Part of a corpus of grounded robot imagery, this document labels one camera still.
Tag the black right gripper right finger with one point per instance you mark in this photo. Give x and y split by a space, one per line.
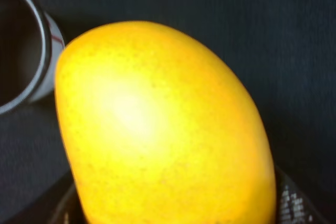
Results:
302 202

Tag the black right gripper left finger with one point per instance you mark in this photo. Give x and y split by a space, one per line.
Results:
66 206

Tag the yellow mango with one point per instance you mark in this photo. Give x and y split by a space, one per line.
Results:
157 129

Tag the black mesh pen holder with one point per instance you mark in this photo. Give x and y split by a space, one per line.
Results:
31 43

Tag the black table cloth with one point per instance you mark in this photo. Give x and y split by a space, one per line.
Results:
283 51

